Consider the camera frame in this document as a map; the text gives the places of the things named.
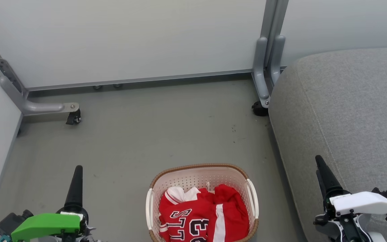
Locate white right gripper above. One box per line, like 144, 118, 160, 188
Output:
314, 155, 387, 242

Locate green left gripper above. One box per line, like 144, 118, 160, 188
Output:
11, 165, 96, 242

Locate red white-striped basketball shorts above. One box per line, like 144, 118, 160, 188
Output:
207, 184, 250, 242

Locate red Bulls basketball jersey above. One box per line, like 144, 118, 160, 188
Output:
159, 187, 216, 242

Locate grey fabric sofa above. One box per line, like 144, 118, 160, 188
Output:
268, 46, 387, 242

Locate black caster wheel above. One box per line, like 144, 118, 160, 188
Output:
252, 101, 269, 117
66, 109, 82, 125

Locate grey metal partition leg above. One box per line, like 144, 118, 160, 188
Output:
252, 0, 289, 109
0, 24, 80, 117

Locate white perforated laundry basket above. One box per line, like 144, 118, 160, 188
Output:
145, 163, 259, 242

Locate grey partition bottom rail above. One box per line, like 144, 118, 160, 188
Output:
27, 69, 254, 92

